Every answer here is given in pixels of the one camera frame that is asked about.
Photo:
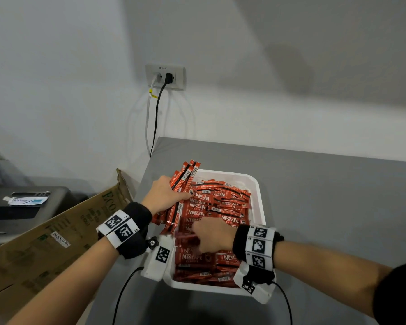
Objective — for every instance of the person's left hand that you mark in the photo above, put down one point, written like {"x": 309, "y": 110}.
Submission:
{"x": 160, "y": 196}

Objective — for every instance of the person's right hand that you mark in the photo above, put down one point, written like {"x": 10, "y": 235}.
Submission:
{"x": 216, "y": 235}

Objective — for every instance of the pile of red Nescafe sachets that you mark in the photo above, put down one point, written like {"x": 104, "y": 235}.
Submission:
{"x": 203, "y": 206}

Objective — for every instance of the bunch of Nescafe sachets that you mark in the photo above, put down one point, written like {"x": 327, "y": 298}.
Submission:
{"x": 186, "y": 174}

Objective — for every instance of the white plastic tray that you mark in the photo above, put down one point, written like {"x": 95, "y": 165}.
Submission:
{"x": 257, "y": 199}

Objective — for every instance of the person's left forearm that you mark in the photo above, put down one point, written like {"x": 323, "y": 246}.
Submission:
{"x": 64, "y": 287}

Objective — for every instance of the person's right forearm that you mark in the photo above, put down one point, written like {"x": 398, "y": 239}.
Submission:
{"x": 324, "y": 270}

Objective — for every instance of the black right wristband with markers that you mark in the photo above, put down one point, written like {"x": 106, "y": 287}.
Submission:
{"x": 238, "y": 240}

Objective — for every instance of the black wristband with markers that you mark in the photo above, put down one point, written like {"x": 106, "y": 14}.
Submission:
{"x": 137, "y": 216}
{"x": 238, "y": 240}

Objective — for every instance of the black left wristband with markers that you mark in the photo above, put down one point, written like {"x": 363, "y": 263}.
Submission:
{"x": 137, "y": 216}

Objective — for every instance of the black power plug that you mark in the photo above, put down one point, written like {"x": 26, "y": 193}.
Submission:
{"x": 168, "y": 78}

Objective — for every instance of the flat black device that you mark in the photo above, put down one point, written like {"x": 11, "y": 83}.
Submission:
{"x": 30, "y": 193}

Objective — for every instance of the dark grey printer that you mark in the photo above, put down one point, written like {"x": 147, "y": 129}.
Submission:
{"x": 30, "y": 220}

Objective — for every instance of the white and blue packet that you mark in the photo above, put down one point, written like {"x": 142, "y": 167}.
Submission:
{"x": 25, "y": 201}

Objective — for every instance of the brown cardboard box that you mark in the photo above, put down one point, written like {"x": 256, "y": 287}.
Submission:
{"x": 37, "y": 260}

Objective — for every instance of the black shirt sleeve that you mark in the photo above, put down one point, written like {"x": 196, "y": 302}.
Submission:
{"x": 396, "y": 294}

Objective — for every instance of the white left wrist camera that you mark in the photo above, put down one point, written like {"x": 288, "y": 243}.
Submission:
{"x": 152, "y": 270}

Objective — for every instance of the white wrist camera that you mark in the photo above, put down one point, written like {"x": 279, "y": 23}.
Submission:
{"x": 152, "y": 270}
{"x": 265, "y": 294}

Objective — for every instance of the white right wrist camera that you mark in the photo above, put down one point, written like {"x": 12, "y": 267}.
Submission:
{"x": 265, "y": 294}

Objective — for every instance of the grey wall socket plate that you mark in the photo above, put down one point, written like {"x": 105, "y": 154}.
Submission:
{"x": 180, "y": 77}

